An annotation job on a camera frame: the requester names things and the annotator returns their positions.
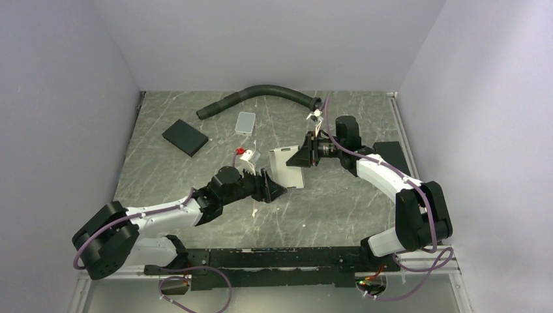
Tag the aluminium frame rail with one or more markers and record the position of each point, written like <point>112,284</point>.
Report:
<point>442,261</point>

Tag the white cardboard box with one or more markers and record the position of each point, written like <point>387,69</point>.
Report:
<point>286,176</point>

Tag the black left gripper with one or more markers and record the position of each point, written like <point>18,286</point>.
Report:
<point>266,188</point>

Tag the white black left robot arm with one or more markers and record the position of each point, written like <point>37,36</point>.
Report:
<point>117,236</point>

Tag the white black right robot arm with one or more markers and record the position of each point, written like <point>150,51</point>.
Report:
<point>421,215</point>

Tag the black flat rectangular box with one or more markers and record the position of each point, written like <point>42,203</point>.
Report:
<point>185,137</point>

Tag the clear white plastic case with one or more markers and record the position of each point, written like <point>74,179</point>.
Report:
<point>245,124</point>

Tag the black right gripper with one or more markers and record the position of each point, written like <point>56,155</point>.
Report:
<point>308,155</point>

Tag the black mounting base rail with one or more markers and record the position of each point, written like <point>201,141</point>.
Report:
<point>339,266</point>

